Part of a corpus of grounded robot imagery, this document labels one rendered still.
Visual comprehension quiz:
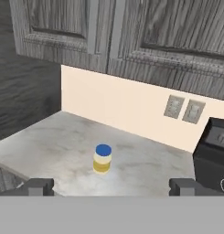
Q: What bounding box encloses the black stove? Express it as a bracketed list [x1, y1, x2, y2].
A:
[192, 116, 224, 194]

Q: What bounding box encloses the dark grey wood tall cabinet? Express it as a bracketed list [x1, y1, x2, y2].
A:
[0, 0, 62, 144]

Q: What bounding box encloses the grey wood base cupboard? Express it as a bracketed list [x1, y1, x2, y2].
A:
[0, 160, 30, 194]

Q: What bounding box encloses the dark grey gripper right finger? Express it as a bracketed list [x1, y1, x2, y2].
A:
[168, 177, 224, 197]

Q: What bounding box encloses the grey wall switch plate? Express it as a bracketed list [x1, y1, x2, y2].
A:
[163, 94, 186, 120]
[181, 99, 207, 125]

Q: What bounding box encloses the grey wood cupboard door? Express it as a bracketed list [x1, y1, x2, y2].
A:
[106, 0, 224, 101]
[8, 0, 118, 74]

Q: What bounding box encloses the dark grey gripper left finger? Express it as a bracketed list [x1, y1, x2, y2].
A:
[1, 177, 55, 197]

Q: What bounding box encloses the blue-lidded mayonnaise jar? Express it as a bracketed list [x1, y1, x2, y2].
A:
[92, 144, 113, 176]

